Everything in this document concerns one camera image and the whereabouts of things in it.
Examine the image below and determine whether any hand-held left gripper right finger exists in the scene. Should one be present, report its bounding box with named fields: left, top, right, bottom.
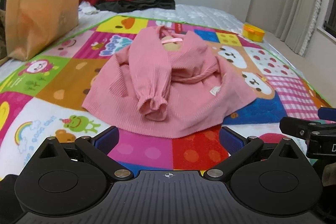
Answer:
left=203, top=126, right=301, bottom=180

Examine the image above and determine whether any colourful cartoon printed blanket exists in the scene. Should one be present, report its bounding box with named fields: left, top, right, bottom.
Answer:
left=0, top=15, right=336, bottom=180

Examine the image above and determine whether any black garment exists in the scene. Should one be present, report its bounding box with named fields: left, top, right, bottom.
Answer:
left=95, top=0, right=176, bottom=13

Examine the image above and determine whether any beige curtain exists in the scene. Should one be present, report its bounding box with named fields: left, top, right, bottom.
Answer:
left=245, top=0, right=328, bottom=58

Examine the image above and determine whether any yellow container with orange lid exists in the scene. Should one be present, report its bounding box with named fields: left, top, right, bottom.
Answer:
left=242, top=24, right=265, bottom=42

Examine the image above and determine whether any tan shopping bag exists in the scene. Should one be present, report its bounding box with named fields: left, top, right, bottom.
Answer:
left=5, top=0, right=83, bottom=62

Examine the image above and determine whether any white cloth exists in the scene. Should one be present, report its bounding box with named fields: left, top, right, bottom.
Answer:
left=78, top=1, right=100, bottom=16

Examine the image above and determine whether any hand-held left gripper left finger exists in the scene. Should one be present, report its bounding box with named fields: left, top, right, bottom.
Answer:
left=39, top=126, right=134, bottom=180

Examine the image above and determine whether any pink corduroy dress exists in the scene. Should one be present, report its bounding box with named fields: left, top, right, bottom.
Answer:
left=81, top=25, right=259, bottom=139

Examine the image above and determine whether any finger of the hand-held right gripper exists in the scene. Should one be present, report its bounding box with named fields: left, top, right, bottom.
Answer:
left=318, top=108, right=336, bottom=121
left=280, top=117, right=336, bottom=139

